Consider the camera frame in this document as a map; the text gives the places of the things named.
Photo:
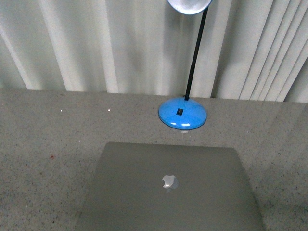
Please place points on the white vertical blinds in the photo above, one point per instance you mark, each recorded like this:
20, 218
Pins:
250, 49

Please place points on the grey laptop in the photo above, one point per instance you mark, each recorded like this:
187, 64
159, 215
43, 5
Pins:
155, 187

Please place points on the blue desk lamp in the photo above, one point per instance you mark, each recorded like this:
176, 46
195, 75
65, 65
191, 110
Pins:
184, 113

